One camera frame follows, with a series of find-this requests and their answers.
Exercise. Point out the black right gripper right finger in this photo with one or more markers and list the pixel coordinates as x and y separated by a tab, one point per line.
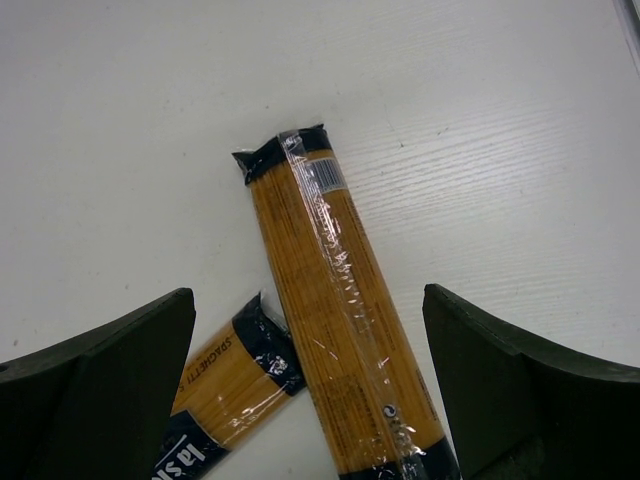
520	406

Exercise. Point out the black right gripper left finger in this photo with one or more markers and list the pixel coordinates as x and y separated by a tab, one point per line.
96	406

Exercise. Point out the navy label spaghetti bag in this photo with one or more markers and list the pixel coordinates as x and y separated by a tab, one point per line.
237	381

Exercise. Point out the clear navy-end spaghetti bag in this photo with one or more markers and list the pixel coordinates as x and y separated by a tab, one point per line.
370	397

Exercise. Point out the aluminium frame rail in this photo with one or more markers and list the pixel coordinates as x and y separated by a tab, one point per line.
628	12

